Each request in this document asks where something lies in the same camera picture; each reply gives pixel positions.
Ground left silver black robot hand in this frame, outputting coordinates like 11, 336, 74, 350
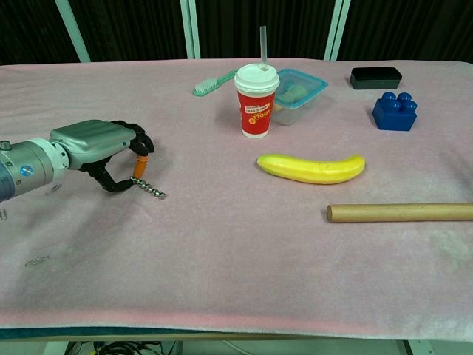
49, 118, 156, 193

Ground orange handled drill bit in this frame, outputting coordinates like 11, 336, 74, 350
129, 154, 168, 200

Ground black curtain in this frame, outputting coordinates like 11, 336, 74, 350
0, 0, 473, 66

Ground teal plastic brush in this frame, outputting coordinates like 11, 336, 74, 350
192, 69, 240, 98

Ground pink table cloth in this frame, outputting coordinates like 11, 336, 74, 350
0, 58, 473, 331

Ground red cup with white lid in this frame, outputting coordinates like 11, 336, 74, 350
234, 63, 281, 140

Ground translucent drinking straw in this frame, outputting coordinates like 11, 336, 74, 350
259, 25, 270, 72

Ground food pieces inside container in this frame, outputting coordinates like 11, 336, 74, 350
275, 83, 310, 112

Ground clear container with blue lid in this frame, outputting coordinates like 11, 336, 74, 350
271, 68, 329, 126

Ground yellow toy banana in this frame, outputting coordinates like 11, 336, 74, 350
256, 153, 366, 185

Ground black rectangular box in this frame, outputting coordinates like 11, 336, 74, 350
349, 67, 404, 90

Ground blue toy building block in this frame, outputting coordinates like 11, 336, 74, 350
371, 91, 418, 132

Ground wooden round rod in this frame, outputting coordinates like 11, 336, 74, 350
326, 202, 473, 224

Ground pale green frame post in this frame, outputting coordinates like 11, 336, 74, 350
324, 0, 351, 61
54, 0, 92, 63
180, 0, 203, 60

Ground black floor cables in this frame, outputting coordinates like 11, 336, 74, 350
66, 339, 178, 355

